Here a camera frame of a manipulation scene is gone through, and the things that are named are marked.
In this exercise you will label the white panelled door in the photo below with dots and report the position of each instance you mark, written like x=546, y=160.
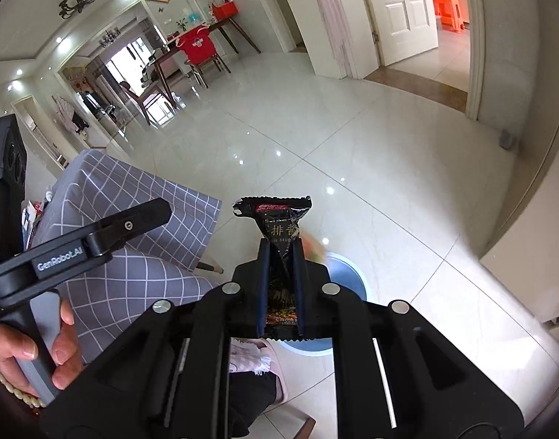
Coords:
x=398, y=9

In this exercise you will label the blue trash bin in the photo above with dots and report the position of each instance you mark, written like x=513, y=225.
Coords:
x=348, y=279

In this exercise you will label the grey door stopper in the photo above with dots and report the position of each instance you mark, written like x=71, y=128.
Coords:
x=507, y=139

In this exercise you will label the pink slipper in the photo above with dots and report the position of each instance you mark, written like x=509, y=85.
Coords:
x=256, y=356

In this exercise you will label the red covered chair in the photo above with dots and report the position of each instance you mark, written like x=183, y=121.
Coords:
x=197, y=45

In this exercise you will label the red bag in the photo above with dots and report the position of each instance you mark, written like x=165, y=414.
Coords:
x=224, y=8

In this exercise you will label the orange plastic stool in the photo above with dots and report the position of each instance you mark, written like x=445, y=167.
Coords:
x=451, y=9

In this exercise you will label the black snack packet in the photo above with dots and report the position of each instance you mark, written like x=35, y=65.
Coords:
x=284, y=228

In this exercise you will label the coat rack with clothes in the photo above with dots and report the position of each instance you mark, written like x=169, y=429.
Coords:
x=71, y=116

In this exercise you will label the small dark chandelier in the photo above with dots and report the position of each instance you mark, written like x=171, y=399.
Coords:
x=110, y=39

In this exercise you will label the wooden chair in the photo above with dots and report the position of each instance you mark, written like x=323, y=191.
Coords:
x=144, y=103

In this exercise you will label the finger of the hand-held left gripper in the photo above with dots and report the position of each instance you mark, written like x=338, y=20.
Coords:
x=133, y=224

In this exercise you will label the grey checked tablecloth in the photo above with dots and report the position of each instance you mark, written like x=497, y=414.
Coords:
x=137, y=210

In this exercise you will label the person's dark trouser leg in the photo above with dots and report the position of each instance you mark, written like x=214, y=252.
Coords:
x=250, y=398

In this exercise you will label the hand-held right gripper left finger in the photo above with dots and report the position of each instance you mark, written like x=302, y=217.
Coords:
x=263, y=283

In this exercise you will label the beige cabinet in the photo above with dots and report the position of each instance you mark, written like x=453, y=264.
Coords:
x=535, y=247

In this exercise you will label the wooden dining table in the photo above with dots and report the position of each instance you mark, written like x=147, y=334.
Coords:
x=169, y=55

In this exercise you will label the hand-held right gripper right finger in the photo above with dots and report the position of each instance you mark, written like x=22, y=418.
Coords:
x=298, y=283

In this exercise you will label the person's left hand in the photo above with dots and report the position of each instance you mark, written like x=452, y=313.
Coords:
x=14, y=352

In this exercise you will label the teal bowl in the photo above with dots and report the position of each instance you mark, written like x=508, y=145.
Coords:
x=195, y=18

